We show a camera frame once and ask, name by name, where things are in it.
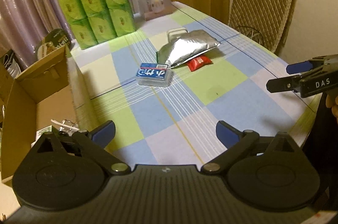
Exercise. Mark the silver foil pouch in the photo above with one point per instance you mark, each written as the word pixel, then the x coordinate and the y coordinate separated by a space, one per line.
pixel 186 47

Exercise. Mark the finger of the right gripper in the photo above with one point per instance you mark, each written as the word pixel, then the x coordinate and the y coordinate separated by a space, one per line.
pixel 289 83
pixel 298 68

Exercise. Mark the round snack tin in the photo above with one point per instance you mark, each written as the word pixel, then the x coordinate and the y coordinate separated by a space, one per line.
pixel 52 41

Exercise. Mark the person right hand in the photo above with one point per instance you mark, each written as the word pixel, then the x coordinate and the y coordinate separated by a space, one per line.
pixel 332 104

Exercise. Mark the small red packet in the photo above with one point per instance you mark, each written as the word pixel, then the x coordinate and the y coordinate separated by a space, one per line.
pixel 198 62

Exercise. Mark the white plastic tray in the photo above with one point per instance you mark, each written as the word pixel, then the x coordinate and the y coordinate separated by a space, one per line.
pixel 173 34

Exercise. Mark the green tissue pack bundle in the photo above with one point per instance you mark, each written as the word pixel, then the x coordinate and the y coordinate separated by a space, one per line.
pixel 93 22

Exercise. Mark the blue label clear box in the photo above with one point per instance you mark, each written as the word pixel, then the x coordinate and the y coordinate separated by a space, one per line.
pixel 154 74

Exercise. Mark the brown cardboard box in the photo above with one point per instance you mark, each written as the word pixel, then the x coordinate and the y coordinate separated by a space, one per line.
pixel 40 94

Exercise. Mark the white plastic spoon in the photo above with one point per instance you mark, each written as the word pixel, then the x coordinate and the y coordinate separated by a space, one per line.
pixel 64 125

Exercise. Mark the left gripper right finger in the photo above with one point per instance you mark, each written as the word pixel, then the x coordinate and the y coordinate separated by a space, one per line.
pixel 227 134

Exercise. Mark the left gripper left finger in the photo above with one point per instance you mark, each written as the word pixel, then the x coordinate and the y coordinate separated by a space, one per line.
pixel 103 134

